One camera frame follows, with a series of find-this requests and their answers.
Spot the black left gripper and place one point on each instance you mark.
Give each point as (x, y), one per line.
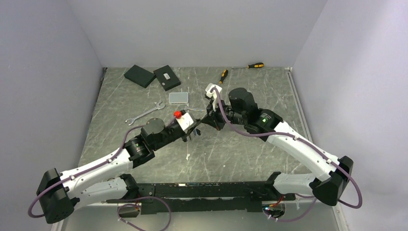
(184, 138)

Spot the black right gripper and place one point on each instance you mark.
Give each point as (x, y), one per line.
(212, 117)

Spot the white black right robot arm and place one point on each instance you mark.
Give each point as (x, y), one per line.
(330, 179)

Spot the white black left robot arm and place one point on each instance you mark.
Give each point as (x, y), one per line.
(61, 193)

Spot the silver right wrench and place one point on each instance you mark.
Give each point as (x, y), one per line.
(186, 108)

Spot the silver wrench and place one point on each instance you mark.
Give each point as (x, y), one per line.
(186, 108)
(160, 105)

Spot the silver left wrench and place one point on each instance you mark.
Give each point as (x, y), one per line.
(160, 105)

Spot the black yellow screwdriver near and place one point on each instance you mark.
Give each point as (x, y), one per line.
(224, 75)

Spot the black yellow screwdriver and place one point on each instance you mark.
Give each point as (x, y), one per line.
(251, 66)
(224, 75)

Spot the black box with label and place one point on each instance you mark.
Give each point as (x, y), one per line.
(167, 78)

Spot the black yellow screwdriver far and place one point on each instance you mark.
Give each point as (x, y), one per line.
(251, 66)

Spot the black flat box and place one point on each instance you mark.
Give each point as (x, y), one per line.
(140, 76)

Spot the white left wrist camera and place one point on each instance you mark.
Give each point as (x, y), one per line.
(186, 121)

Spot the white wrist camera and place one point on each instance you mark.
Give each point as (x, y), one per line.
(186, 121)
(213, 93)

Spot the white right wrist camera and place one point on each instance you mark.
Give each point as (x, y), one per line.
(213, 93)

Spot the white network switch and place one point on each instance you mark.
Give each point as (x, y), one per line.
(178, 98)

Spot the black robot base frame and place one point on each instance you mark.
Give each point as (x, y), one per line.
(154, 198)

